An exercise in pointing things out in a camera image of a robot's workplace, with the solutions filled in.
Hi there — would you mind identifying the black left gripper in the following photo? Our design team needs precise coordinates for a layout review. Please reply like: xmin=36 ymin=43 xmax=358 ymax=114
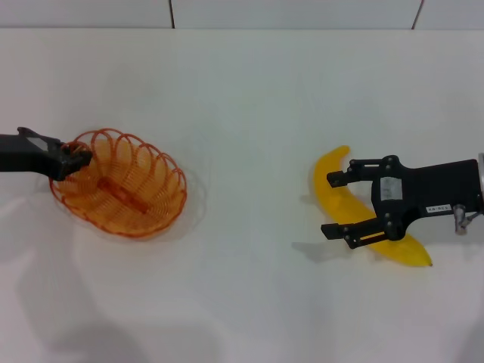
xmin=0 ymin=127 xmax=94 ymax=181

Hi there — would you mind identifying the yellow plastic banana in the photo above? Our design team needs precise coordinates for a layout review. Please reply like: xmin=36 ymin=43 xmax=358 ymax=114
xmin=312 ymin=145 xmax=433 ymax=268

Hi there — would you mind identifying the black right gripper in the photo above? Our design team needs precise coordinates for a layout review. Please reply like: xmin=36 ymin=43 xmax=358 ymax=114
xmin=320 ymin=154 xmax=479 ymax=250

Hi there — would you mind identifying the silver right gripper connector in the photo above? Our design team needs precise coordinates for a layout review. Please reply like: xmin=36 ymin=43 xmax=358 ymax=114
xmin=452 ymin=203 xmax=484 ymax=236

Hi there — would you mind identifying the orange wire basket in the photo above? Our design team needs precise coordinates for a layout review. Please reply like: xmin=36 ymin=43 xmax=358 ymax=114
xmin=48 ymin=127 xmax=188 ymax=240

